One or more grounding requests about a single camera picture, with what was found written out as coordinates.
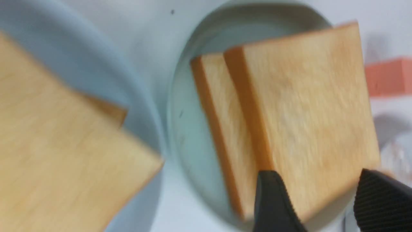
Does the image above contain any toast slice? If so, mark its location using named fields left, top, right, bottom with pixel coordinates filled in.
left=0, top=33, right=163, bottom=232
left=81, top=94, right=128, bottom=128
left=190, top=54, right=258, bottom=221
left=223, top=22, right=380, bottom=222

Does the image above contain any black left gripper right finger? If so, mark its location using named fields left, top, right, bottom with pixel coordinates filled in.
left=353, top=169, right=412, bottom=232

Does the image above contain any light blue bread plate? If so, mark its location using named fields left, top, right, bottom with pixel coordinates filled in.
left=1, top=0, right=164, bottom=232

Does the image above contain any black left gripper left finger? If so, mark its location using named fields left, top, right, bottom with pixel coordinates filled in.
left=253, top=170, right=307, bottom=232

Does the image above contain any orange foam cube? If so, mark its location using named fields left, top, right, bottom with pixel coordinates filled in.
left=365, top=57, right=412, bottom=98

